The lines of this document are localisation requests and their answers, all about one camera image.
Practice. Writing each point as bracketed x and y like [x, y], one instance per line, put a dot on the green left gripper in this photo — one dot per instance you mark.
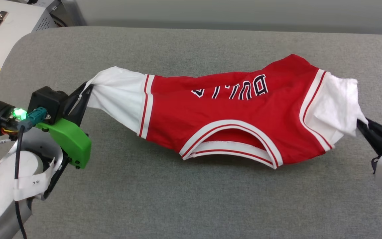
[73, 142]

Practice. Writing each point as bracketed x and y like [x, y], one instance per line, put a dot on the red and white basketball jersey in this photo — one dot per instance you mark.
[227, 113]

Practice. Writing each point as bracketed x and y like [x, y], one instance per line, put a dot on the white box appliance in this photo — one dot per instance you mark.
[12, 33]

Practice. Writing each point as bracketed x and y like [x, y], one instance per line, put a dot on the white power strip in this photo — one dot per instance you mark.
[43, 2]

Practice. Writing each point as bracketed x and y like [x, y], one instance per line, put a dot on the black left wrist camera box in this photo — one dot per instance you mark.
[46, 99]

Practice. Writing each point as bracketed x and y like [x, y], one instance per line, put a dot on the grey metal frame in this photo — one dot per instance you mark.
[68, 11]

